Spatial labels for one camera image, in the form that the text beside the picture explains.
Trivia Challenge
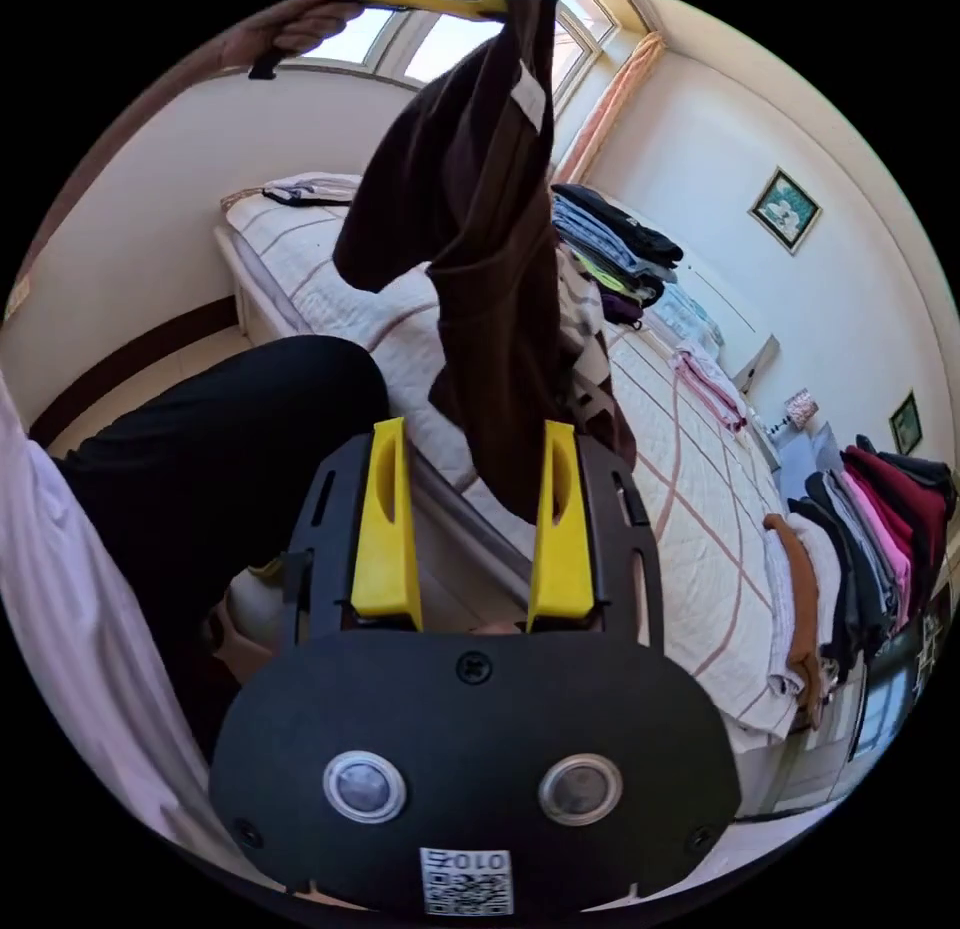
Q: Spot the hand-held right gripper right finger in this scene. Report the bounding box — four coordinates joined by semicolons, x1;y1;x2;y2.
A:
525;419;597;635

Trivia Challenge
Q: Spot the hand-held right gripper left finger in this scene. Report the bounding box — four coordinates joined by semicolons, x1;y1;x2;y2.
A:
350;416;424;633

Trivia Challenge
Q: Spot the brown short sleeve shirt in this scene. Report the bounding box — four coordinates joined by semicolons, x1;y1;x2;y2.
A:
332;0;639;525

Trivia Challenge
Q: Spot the person's left forearm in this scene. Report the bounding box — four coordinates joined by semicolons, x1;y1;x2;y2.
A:
14;40;234;285

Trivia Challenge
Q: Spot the person's left hand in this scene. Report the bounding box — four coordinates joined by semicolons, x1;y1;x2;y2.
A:
219;0;369;72

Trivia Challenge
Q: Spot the window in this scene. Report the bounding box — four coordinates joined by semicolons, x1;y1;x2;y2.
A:
283;0;625;94

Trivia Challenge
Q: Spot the bed with white checked quilt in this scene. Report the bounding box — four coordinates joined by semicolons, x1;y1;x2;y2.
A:
213;172;815;743

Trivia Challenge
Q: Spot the peach curtain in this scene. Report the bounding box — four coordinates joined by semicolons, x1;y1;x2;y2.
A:
553;31;669;189

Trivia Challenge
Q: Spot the patterned brown white garment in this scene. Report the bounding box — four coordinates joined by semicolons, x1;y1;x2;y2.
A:
556;244;639;465

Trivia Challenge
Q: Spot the pink folded garment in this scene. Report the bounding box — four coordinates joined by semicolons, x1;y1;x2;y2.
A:
673;342;751;432

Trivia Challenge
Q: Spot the white folded garment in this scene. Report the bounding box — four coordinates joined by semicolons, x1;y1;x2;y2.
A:
262;173;363;209

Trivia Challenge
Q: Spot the grey nightstand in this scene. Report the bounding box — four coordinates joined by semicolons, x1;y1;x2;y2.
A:
772;420;853;499

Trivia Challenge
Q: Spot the light blue folded garment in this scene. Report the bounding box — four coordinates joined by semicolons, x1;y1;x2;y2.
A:
650;282;727;349

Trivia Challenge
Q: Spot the pile of clothes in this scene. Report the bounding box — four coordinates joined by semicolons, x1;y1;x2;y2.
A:
551;182;685;329
763;433;960;729

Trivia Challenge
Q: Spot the small framed picture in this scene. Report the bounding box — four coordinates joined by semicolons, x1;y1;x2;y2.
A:
888;390;924;458

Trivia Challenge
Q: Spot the large framed picture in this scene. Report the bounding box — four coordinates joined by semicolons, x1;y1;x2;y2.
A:
747;166;824;257

